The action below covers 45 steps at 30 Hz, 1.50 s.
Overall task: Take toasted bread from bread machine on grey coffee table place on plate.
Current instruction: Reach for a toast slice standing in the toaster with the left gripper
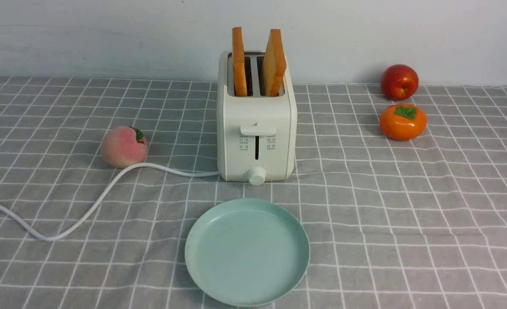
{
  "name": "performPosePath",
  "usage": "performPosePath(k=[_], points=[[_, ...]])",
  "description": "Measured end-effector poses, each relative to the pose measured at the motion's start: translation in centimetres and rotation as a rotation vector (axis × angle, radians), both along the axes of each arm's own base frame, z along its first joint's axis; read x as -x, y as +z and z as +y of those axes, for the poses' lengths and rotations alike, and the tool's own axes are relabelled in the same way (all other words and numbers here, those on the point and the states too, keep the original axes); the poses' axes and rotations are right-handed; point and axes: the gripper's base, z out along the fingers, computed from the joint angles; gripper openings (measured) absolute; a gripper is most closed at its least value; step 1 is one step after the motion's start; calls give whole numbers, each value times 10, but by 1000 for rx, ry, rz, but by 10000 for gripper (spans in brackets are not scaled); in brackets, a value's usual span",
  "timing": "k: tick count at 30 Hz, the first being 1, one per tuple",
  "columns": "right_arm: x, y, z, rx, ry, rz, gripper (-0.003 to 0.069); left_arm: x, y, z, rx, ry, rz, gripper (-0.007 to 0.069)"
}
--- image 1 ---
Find toast slice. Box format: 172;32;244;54
261;29;287;97
232;27;248;97

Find white two-slot toaster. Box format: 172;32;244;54
216;51;297;185

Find light green round plate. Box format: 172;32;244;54
185;198;310;307

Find pink peach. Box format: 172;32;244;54
101;126;149;169

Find orange persimmon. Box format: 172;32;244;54
379;103;428;141

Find red apple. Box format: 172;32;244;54
380;64;419;101

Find grey checked tablecloth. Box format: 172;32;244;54
0;76;507;309

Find white power cable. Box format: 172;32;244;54
0;162;220;241

